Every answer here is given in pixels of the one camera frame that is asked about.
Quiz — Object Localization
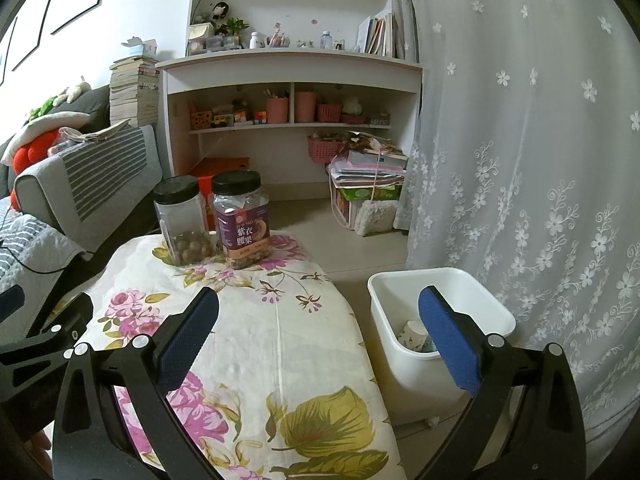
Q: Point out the paper cup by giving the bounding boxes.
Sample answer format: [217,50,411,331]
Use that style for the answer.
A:
[397,320,436,352]

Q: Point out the fluffy white mop head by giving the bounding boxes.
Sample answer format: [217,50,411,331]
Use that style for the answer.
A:
[355,201,399,237]

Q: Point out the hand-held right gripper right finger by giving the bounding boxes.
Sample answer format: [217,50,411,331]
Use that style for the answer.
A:
[417,285,587,480]

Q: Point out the large pink basket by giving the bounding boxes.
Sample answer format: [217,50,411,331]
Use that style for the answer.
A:
[306,135,347,165]

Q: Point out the light quilted sofa cover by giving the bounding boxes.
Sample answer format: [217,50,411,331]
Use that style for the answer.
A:
[0,195,96,306]

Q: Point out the green cardboard box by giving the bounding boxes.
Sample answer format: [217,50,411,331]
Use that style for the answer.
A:
[334,182,404,232]

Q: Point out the white plastic bin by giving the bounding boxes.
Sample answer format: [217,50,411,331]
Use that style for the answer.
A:
[367,267,516,427]

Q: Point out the pile of papers and books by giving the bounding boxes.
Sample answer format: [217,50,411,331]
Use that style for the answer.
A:
[327,131,409,189]

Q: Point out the standing books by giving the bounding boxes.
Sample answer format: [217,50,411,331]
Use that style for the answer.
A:
[357,10,407,59]

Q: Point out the white lace curtain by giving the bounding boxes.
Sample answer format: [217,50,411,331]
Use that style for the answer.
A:
[387,0,640,448]

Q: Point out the clear jar with nuts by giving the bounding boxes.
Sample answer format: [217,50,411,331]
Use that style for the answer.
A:
[152,176,212,266]

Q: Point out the tissue box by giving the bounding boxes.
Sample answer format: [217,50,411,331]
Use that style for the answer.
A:
[121,37,159,60]

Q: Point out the red and white plush toy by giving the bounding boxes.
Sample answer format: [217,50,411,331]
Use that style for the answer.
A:
[0,110,92,211]

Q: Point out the floral tablecloth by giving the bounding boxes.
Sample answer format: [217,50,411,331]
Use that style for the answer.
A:
[75,230,402,480]

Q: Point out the pink cup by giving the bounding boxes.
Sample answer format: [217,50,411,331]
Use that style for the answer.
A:
[294,91,318,124]
[265,96,290,125]

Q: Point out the potted green plant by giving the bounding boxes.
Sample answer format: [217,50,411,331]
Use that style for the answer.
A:
[220,17,244,49]

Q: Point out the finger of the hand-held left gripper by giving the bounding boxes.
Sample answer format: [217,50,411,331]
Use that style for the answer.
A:
[0,292,96,368]
[0,285,25,322]

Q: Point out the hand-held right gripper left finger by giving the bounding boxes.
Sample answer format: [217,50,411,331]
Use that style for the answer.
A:
[50,286,223,480]

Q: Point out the red cardboard box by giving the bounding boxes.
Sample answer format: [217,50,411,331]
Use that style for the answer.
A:
[187,157,251,235]

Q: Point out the folded newspaper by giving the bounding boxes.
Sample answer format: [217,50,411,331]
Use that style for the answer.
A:
[50,119,132,154]

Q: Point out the purple label snack jar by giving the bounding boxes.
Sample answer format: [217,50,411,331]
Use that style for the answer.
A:
[210,170,274,272]

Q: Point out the white and green plush toy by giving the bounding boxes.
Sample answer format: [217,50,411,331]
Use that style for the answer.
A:
[25,79,94,122]

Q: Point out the stack of books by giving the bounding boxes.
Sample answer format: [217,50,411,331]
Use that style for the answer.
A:
[109,57,161,128]

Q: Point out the white shelf unit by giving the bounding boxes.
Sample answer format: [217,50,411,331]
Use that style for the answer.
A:
[155,0,424,202]

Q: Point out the grey sofa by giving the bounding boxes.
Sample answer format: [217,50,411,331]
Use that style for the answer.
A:
[0,85,167,281]

